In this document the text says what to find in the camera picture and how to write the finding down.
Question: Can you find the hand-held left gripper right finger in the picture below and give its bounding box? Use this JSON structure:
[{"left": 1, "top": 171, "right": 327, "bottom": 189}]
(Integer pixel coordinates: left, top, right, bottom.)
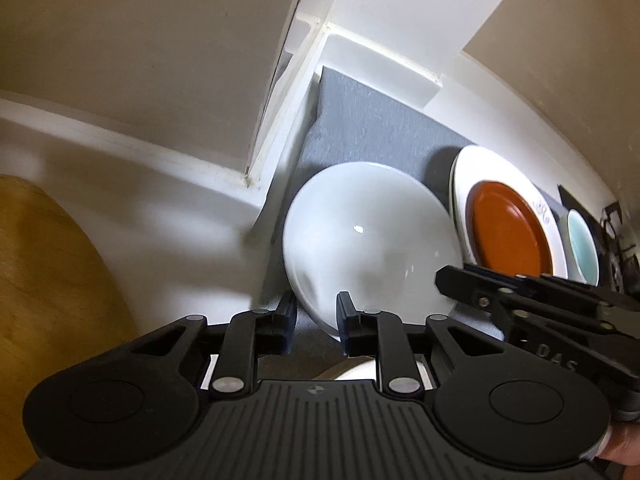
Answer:
[{"left": 336, "top": 290, "right": 505, "bottom": 394}]

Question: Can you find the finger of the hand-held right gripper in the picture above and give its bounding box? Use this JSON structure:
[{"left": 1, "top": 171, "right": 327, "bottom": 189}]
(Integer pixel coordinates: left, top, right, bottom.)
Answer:
[
  {"left": 434, "top": 264, "right": 622, "bottom": 342},
  {"left": 515, "top": 273, "right": 640, "bottom": 312}
]

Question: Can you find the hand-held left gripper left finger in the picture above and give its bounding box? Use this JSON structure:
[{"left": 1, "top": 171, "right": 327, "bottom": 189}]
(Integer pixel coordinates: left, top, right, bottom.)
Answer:
[{"left": 131, "top": 292, "right": 299, "bottom": 392}]

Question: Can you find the large white plate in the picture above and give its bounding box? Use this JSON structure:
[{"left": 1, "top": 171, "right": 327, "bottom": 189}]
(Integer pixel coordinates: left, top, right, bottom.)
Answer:
[
  {"left": 448, "top": 145, "right": 571, "bottom": 282},
  {"left": 281, "top": 161, "right": 464, "bottom": 339}
]

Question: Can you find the person's right hand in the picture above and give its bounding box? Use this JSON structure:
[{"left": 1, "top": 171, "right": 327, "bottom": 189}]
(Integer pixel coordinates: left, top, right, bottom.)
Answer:
[{"left": 594, "top": 421, "right": 640, "bottom": 479}]

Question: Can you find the teal bowl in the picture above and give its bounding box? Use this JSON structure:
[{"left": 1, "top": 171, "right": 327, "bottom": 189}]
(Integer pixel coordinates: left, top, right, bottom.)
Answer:
[{"left": 565, "top": 208, "right": 601, "bottom": 287}]

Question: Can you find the cream bowl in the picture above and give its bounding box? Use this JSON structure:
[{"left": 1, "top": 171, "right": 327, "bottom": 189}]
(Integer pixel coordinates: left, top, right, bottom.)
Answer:
[{"left": 312, "top": 357, "right": 432, "bottom": 387}]

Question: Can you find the black metal rack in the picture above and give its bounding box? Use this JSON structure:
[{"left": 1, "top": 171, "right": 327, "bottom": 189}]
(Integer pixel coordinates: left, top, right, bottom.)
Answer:
[{"left": 598, "top": 200, "right": 640, "bottom": 295}]

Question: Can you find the orange plate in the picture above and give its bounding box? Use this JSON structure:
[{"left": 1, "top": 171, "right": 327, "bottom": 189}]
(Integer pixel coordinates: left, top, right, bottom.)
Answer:
[{"left": 466, "top": 180, "right": 555, "bottom": 278}]

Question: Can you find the black mat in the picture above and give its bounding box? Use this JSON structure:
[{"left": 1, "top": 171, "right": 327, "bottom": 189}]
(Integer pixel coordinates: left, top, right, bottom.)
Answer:
[{"left": 556, "top": 184, "right": 609, "bottom": 222}]

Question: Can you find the grey mat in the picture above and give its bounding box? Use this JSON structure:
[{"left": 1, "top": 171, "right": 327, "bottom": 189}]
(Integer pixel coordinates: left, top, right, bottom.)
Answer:
[{"left": 252, "top": 65, "right": 568, "bottom": 382}]

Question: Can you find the round wooden board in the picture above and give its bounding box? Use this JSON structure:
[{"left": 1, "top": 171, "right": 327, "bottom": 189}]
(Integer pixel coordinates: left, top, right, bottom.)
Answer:
[{"left": 0, "top": 174, "right": 142, "bottom": 480}]

